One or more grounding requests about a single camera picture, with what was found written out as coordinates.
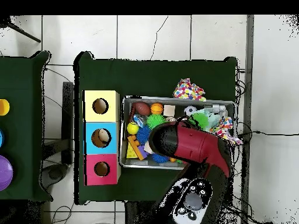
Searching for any blue spiky rubber ball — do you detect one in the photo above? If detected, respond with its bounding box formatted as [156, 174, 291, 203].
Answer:
[135, 125, 151, 144]

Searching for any plain wooden block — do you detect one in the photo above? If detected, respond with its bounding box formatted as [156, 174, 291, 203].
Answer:
[163, 104, 176, 117]

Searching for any green spiky rubber ball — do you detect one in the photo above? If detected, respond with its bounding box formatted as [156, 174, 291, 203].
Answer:
[189, 112, 210, 130]
[146, 114, 168, 130]

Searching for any colourful polka dot cloth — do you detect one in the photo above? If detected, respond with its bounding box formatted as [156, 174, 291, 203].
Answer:
[210, 116, 244, 145]
[172, 78, 207, 102]

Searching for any mint green waffle cloth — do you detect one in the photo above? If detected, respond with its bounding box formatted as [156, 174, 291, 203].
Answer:
[203, 108, 221, 131]

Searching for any wooden box with three holes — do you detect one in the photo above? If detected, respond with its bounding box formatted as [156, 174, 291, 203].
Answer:
[82, 90, 121, 186]

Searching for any small orange basketball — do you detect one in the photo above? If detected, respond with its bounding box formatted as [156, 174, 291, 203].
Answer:
[150, 103, 164, 116]

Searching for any small brown football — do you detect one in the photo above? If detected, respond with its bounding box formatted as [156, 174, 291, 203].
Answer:
[133, 101, 151, 117]

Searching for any yellow ball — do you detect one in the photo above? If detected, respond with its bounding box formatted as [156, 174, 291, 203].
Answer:
[126, 121, 140, 135]

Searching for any yellow cheese wedge toy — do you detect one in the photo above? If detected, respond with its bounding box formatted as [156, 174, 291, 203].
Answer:
[126, 142, 139, 159]

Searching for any small soccer ball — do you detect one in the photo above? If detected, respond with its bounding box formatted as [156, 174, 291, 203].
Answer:
[184, 106, 197, 117]

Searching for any dark green tablecloth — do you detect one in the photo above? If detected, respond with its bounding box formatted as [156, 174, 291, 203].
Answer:
[0, 51, 53, 202]
[73, 51, 239, 206]

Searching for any silver toy robot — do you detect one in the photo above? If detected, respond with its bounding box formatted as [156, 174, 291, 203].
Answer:
[208, 104, 228, 115]

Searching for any yellow plastic bowl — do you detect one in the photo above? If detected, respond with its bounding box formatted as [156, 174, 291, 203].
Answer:
[0, 99, 11, 116]

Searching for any purple plastic bowl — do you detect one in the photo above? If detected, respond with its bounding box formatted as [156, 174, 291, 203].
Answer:
[0, 155, 13, 192]

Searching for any black tripod leg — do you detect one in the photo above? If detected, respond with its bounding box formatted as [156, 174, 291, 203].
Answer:
[0, 16, 41, 43]

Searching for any shallow wire mesh bin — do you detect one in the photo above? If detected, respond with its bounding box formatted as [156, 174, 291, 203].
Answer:
[118, 95, 235, 172]

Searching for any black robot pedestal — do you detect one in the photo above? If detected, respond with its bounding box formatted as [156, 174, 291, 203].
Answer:
[124, 201, 159, 224]

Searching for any grey floor cable cover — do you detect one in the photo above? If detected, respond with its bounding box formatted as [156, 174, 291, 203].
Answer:
[240, 15, 255, 224]

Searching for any black power cable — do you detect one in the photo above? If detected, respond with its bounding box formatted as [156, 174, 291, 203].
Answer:
[235, 130, 299, 144]

